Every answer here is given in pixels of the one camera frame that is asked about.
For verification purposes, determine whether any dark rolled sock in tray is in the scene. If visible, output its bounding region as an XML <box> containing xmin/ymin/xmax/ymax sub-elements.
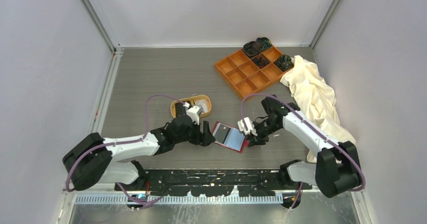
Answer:
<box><xmin>252</xmin><ymin>56</ymin><xmax>270</xmax><ymax>68</ymax></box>

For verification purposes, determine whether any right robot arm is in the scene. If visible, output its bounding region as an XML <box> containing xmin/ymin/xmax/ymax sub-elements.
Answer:
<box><xmin>238</xmin><ymin>95</ymin><xmax>366</xmax><ymax>198</ymax></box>

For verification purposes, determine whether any red card holder wallet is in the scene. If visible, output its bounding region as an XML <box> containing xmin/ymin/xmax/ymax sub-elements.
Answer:
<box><xmin>212</xmin><ymin>121</ymin><xmax>248</xmax><ymax>153</ymax></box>

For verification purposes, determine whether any orange compartment tray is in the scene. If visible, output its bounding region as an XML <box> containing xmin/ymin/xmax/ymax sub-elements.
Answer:
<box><xmin>214</xmin><ymin>46</ymin><xmax>292</xmax><ymax>99</ymax></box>

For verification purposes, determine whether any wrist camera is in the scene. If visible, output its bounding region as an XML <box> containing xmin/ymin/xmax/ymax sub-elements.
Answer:
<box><xmin>183</xmin><ymin>102</ymin><xmax>203</xmax><ymax>125</ymax></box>
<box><xmin>237</xmin><ymin>117</ymin><xmax>257</xmax><ymax>136</ymax></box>

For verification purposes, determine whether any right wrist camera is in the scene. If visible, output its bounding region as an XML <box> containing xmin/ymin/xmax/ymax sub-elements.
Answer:
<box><xmin>237</xmin><ymin>117</ymin><xmax>257</xmax><ymax>136</ymax></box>

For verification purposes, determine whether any oval wooden card tray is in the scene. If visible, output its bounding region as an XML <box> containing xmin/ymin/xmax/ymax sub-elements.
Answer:
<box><xmin>171</xmin><ymin>95</ymin><xmax>211</xmax><ymax>118</ymax></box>

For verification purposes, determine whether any dark green rolled sock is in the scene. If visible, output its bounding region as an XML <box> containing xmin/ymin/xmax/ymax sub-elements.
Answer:
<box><xmin>256</xmin><ymin>37</ymin><xmax>272</xmax><ymax>51</ymax></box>

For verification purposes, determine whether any black credit card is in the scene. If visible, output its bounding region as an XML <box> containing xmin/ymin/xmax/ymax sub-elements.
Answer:
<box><xmin>214</xmin><ymin>124</ymin><xmax>231</xmax><ymax>144</ymax></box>

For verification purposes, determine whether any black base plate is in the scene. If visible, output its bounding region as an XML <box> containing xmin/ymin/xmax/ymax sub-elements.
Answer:
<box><xmin>114</xmin><ymin>169</ymin><xmax>298</xmax><ymax>197</ymax></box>

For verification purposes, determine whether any cream cloth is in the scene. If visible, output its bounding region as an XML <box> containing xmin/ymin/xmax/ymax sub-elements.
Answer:
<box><xmin>280</xmin><ymin>55</ymin><xmax>356</xmax><ymax>144</ymax></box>

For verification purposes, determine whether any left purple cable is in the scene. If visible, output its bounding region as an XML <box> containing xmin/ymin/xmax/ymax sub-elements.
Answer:
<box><xmin>65</xmin><ymin>94</ymin><xmax>187</xmax><ymax>210</ymax></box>

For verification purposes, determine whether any purple cable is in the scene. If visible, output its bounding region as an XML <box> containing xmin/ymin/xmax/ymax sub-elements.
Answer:
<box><xmin>240</xmin><ymin>93</ymin><xmax>366</xmax><ymax>210</ymax></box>
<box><xmin>65</xmin><ymin>94</ymin><xmax>187</xmax><ymax>210</ymax></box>

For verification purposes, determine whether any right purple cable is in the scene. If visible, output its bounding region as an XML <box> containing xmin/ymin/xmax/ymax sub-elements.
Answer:
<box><xmin>240</xmin><ymin>93</ymin><xmax>366</xmax><ymax>210</ymax></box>

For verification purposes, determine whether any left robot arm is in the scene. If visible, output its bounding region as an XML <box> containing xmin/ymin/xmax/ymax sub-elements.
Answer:
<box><xmin>62</xmin><ymin>102</ymin><xmax>216</xmax><ymax>192</ymax></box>

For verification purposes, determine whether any dark camouflage rolled sock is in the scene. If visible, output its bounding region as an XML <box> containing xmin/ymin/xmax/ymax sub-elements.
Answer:
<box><xmin>273</xmin><ymin>54</ymin><xmax>294</xmax><ymax>72</ymax></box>

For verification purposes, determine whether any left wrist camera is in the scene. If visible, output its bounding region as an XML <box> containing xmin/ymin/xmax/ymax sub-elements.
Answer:
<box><xmin>183</xmin><ymin>102</ymin><xmax>203</xmax><ymax>125</ymax></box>

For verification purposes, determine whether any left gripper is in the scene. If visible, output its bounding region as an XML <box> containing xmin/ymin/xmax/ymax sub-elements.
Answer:
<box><xmin>174</xmin><ymin>118</ymin><xmax>215</xmax><ymax>146</ymax></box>

